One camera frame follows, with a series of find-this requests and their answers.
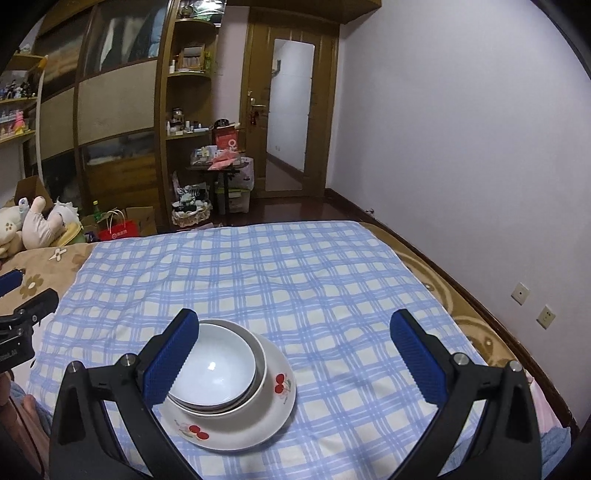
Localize person's left forearm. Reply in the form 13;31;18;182
18;397;51;476

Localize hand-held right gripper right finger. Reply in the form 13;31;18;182
389;308;543;480

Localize red paper bag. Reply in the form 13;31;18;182
98;210;139;241

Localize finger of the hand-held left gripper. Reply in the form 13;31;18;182
0;270;24;296
14;288;61;324

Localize brown patterned blanket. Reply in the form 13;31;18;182
0;222;536;398

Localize large cardboard box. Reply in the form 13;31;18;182
124;206;158;237

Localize wooden corner shelf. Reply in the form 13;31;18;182
157;0;222;232

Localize white fluffy plush toy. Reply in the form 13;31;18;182
51;198;81;232

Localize white cherry print plate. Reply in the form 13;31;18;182
161;330;297;452

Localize cream plush toy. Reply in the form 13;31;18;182
0;203;28;257

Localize black side table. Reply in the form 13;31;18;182
186;164;245;215

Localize beige plush toy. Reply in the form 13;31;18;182
21;196;68;250

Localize yellow wall shelf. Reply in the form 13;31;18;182
0;53;49;185

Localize pink blanket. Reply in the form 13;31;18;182
526;374;565;430

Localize blue plaid cloth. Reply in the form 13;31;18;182
28;220;490;480

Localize wicker basket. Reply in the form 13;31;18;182
171;199;214;228

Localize pink packets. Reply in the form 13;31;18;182
210;152;247;171

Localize wooden wardrobe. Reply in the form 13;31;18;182
32;0;176;232

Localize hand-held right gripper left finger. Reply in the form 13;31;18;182
48;308;204;480

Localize dark wooden bed frame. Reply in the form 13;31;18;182
360;220;580;432

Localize pile of clothes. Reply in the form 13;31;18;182
173;184;211;214

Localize open cardboard box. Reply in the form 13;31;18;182
16;175;49;206

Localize red carton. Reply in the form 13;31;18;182
212;127;241;155

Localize white bowl cartoon print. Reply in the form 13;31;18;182
168;323;257;408

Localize white bowl red seal print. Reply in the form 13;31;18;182
166;319;269;414

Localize white plastic storage box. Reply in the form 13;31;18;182
215;157;254;214

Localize row of small figurines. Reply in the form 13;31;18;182
0;76;38;100

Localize wooden door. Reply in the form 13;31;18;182
242;21;340;199

